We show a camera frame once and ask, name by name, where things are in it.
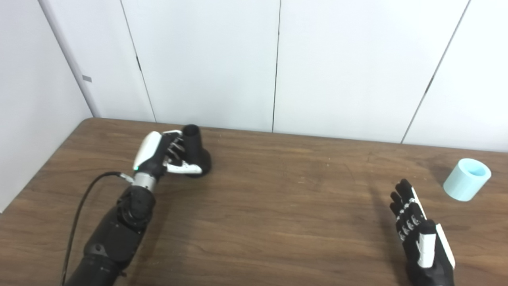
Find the white and black right hand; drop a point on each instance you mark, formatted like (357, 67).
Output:
(430, 270)

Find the white and black left hand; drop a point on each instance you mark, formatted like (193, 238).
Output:
(149, 153)

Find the black nozzle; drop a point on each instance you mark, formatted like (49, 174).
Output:
(194, 149)

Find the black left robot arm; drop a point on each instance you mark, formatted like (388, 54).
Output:
(115, 238)

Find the small gray wall label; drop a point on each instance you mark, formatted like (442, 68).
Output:
(87, 78)

